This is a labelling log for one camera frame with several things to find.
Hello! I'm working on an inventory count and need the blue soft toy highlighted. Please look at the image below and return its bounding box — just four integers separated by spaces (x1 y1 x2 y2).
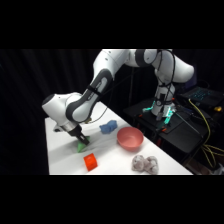
98 120 119 135

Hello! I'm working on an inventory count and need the pink bowl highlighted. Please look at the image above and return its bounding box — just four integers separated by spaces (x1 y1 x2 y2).
116 126 145 152

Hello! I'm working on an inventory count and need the orange block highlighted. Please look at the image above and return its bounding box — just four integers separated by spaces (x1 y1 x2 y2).
82 152 99 172

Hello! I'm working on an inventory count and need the yellow cable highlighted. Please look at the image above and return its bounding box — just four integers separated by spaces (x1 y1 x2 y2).
187 97 224 169

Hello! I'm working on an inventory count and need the black laptop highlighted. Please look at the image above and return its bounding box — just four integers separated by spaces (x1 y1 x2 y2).
180 85 224 108

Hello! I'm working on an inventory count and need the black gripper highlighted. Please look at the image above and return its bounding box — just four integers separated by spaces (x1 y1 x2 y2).
63 123 91 146

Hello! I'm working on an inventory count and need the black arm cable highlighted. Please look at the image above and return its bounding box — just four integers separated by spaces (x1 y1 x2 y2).
83 73 138 125

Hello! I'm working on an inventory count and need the black robot stand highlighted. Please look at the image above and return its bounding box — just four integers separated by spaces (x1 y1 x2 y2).
122 97 224 167

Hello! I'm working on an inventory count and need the black curtain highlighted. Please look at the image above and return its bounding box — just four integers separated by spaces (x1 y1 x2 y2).
0 49 224 176

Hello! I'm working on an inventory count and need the green foam triangle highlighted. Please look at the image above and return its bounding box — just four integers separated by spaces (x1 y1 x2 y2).
76 135 92 154

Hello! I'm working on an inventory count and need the grey plush toy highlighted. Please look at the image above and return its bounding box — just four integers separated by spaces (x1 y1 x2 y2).
131 154 160 175

